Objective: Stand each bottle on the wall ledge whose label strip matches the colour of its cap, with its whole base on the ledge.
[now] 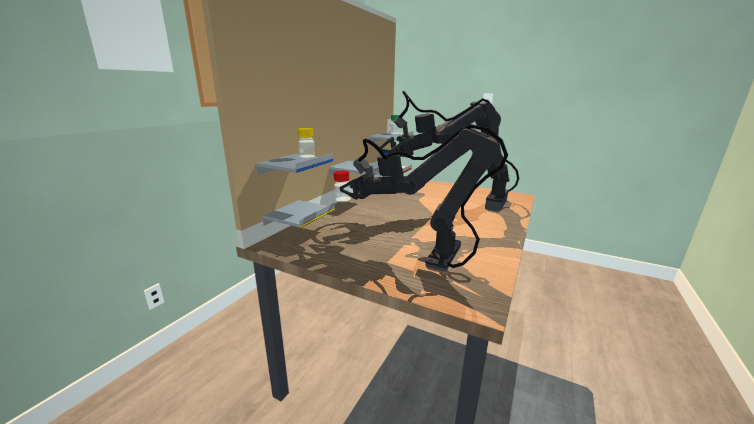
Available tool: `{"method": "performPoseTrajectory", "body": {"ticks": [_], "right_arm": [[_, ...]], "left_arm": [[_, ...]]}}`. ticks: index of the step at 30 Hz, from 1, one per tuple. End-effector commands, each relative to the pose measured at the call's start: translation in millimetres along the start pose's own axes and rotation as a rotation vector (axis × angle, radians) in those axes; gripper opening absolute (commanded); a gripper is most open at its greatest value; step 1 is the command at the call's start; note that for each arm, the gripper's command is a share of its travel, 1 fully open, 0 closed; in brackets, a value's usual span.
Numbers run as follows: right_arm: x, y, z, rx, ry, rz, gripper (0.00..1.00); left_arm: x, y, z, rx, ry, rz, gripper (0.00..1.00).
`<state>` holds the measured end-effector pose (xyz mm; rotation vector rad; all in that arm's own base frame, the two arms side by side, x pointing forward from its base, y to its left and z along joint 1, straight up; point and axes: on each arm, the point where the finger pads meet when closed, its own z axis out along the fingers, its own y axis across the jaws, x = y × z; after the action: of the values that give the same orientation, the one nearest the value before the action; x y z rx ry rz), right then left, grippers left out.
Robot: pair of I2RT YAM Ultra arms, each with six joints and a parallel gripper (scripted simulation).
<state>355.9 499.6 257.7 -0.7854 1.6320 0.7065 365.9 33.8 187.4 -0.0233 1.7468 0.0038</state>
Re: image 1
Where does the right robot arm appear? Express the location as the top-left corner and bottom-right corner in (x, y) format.
(415, 102), (510, 202)

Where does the clear bottle with yellow cap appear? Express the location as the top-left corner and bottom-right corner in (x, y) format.
(298, 128), (315, 159)

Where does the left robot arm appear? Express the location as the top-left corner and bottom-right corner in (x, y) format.
(377, 128), (500, 268)

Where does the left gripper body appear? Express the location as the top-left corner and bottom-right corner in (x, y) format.
(353, 160), (381, 199)

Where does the clear glass bottle with red cap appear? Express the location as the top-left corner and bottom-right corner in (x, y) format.
(334, 171), (351, 203)

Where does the clear bottle with green cap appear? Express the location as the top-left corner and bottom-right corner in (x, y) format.
(391, 115), (401, 135)

